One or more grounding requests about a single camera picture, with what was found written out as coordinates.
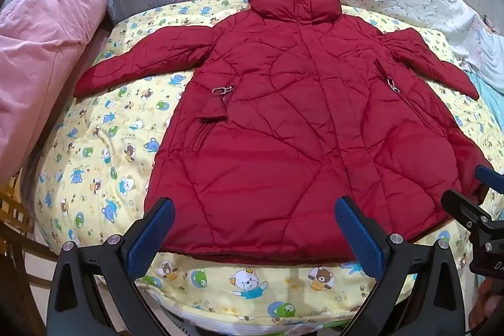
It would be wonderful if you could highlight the pink quilt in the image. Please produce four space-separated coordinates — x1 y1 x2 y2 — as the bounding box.
0 0 119 187

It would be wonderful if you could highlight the red quilted jacket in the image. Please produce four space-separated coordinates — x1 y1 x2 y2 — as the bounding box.
73 0 493 266

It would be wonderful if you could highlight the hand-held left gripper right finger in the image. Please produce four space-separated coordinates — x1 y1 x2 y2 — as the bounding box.
334 196 470 336

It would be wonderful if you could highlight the person's right hand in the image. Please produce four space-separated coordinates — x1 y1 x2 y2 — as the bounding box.
470 276 504 336

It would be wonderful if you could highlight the yellow bear printed bedsheet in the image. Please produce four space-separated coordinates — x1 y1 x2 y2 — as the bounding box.
31 0 504 326

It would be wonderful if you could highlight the light blue cloth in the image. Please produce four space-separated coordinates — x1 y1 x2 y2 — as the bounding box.
468 72 504 117

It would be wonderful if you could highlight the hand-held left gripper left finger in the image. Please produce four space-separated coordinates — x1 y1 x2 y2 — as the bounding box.
46 197 176 336

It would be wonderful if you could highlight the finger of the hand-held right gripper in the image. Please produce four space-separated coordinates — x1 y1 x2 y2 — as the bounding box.
440 189 504 239
474 164 504 200

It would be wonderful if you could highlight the wooden furniture frame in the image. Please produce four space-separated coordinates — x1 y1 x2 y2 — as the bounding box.
0 182 67 336

